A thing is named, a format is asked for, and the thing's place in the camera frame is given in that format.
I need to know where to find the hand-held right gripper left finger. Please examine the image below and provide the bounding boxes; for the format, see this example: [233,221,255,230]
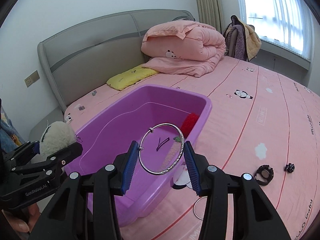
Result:
[29,141,139,240]

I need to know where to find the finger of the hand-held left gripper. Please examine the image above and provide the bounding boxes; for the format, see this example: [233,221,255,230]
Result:
[15,142,83,178]
[0,141,41,167]

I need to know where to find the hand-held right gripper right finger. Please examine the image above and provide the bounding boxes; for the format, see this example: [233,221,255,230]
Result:
[184,141,292,240]

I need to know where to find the silver bangle with beads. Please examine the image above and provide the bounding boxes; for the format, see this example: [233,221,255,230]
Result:
[138,123,185,175]

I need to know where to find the grey fluffy pompom clip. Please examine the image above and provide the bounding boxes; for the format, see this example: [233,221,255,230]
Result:
[40,121,77,156]

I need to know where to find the purple plastic bin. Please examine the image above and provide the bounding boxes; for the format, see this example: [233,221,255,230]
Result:
[64,84,213,227]

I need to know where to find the brown hair clip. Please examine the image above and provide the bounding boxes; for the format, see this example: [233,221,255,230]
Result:
[155,137,171,152]

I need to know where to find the pink strawberry headband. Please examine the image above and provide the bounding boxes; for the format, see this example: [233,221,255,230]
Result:
[160,113,199,174]

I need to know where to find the person's left hand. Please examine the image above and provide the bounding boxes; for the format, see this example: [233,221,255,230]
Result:
[0,202,42,233]

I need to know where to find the blue cloth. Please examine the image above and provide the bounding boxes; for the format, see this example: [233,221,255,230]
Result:
[0,100,25,148]

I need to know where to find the plain silver bangle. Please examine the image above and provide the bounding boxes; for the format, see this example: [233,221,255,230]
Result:
[193,196,208,220]

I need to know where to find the black wrist watch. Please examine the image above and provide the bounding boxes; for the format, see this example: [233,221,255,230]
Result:
[255,164,275,187]

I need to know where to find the pink panda bed sheet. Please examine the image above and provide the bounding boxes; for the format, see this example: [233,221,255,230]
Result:
[64,55,320,240]

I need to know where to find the yellow pillow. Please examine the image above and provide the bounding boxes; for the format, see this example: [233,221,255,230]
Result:
[107,65,160,91]

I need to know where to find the grey padded headboard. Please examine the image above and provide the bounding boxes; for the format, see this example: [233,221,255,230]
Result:
[37,9,197,113]

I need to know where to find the folded pink quilt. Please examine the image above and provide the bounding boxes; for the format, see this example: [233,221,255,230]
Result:
[141,20,227,78]

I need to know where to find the purple knitted garment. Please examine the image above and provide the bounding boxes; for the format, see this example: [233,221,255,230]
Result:
[234,26,248,60]

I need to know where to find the dark chair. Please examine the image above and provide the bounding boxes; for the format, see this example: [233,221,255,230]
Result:
[223,15,241,58]

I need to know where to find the beige quilted jacket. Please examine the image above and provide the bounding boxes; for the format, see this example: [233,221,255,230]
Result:
[241,24,262,62]

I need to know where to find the beige curtain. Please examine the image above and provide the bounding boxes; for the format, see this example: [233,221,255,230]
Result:
[194,0,224,34]

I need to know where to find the window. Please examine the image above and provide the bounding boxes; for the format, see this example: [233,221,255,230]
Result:
[234,0,315,63]

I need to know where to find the beige wall socket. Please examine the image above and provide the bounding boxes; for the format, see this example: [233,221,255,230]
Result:
[24,71,40,87]

